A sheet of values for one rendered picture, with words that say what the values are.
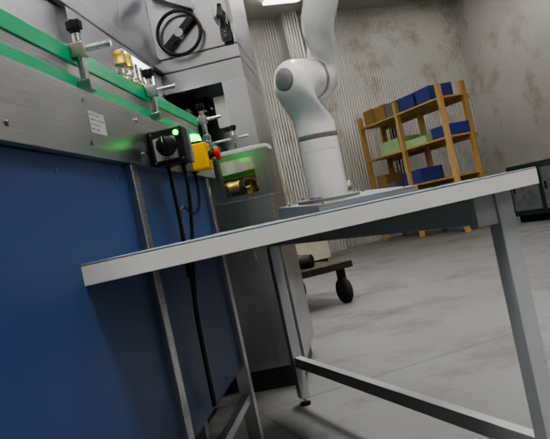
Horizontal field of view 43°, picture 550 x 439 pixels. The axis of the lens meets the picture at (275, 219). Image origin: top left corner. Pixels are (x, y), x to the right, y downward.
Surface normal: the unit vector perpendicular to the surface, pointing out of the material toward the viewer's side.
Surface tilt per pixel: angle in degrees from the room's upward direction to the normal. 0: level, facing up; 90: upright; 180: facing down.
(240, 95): 90
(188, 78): 90
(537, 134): 90
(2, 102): 90
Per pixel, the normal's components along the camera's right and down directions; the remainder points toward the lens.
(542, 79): -0.92, 0.20
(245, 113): -0.11, 0.02
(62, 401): 0.97, -0.21
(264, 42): 0.32, -0.07
